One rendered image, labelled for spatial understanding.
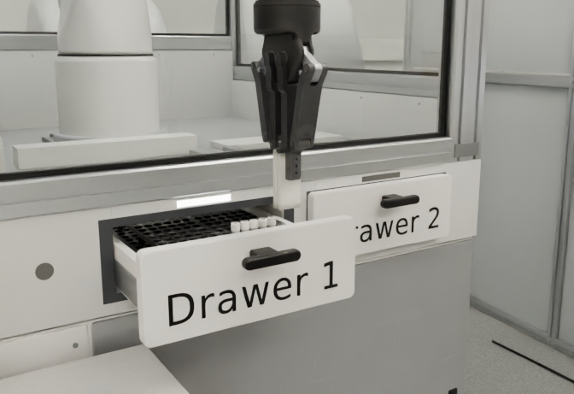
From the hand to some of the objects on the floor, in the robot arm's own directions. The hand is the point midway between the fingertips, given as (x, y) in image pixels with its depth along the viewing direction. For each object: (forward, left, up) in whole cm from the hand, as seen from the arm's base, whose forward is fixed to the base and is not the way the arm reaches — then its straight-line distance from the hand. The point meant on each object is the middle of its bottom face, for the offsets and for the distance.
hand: (286, 179), depth 75 cm
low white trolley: (-36, +26, -100) cm, 110 cm away
